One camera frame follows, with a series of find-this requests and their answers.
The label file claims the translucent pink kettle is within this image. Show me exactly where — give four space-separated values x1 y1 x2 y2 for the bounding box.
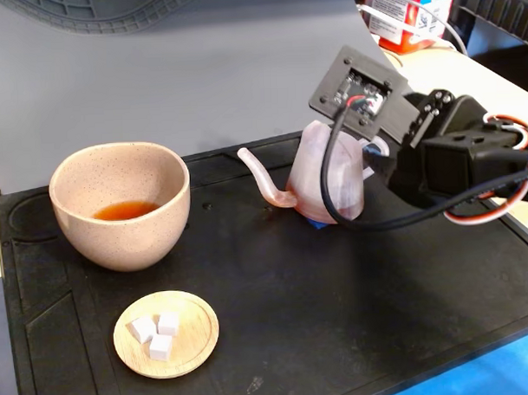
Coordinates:
236 118 394 229

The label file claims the red white carton box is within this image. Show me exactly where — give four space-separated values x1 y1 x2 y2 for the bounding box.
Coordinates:
364 0 460 56

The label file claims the black camera cable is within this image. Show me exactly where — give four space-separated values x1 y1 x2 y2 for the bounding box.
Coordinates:
316 94 528 235

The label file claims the beige speckled ceramic cup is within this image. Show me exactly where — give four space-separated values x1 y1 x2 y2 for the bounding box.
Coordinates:
47 139 194 275

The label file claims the white sugar cube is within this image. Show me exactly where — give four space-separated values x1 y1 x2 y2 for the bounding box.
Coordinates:
156 310 181 338
148 333 174 362
129 315 158 344

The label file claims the black plastic crate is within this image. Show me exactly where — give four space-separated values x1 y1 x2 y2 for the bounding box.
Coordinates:
450 0 528 53

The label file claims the black silicone work mat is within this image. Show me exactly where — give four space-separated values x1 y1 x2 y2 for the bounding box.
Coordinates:
0 118 528 395

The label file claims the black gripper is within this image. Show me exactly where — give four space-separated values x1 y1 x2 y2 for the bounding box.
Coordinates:
359 87 516 213

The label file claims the brown tea liquid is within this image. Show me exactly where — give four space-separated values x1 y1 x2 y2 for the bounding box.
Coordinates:
91 200 161 223

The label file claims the blue tape strip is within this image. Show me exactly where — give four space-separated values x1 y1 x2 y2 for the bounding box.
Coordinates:
376 334 528 395

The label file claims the round wooden saucer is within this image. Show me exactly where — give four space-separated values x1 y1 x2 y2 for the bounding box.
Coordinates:
111 288 222 381

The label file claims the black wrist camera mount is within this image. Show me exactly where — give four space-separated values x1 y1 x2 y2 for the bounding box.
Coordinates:
306 43 419 145

